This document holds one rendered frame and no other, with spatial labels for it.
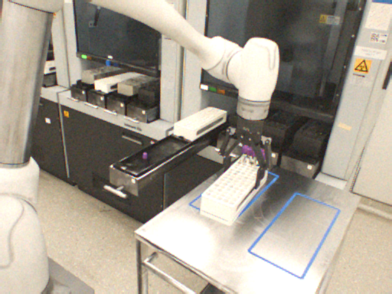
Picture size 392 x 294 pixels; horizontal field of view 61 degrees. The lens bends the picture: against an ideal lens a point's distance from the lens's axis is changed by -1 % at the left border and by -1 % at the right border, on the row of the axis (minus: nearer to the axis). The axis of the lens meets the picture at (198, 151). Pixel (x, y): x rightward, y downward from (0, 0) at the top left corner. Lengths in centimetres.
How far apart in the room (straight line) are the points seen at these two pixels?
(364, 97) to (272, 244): 68
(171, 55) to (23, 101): 95
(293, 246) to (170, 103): 105
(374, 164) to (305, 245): 175
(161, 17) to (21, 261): 58
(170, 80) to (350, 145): 88
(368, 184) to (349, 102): 141
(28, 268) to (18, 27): 50
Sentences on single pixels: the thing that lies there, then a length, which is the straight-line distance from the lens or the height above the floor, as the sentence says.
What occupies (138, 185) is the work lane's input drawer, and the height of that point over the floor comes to 78.
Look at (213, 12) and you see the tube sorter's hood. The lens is 150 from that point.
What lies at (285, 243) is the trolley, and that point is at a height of 82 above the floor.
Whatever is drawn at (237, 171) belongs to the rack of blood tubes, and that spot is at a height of 88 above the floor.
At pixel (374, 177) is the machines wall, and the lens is 268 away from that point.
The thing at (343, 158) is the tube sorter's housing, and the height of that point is 83.
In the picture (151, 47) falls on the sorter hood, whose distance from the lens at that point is 172.
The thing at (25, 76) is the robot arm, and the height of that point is 120.
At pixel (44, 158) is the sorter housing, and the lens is 268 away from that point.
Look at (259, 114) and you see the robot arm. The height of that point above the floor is 110.
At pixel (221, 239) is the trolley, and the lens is 90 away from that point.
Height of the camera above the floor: 142
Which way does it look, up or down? 27 degrees down
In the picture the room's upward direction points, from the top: 5 degrees clockwise
